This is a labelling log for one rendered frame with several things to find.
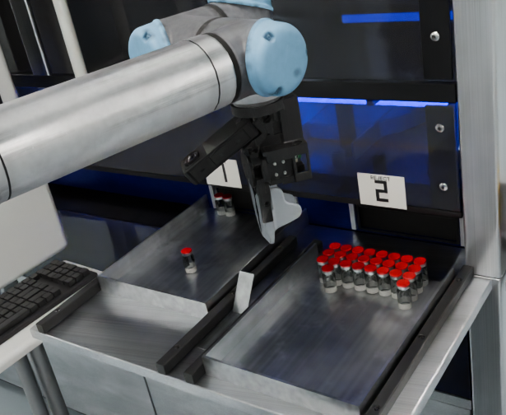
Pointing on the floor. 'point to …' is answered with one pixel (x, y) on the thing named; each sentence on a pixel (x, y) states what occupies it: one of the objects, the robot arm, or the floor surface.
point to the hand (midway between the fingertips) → (265, 235)
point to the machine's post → (486, 192)
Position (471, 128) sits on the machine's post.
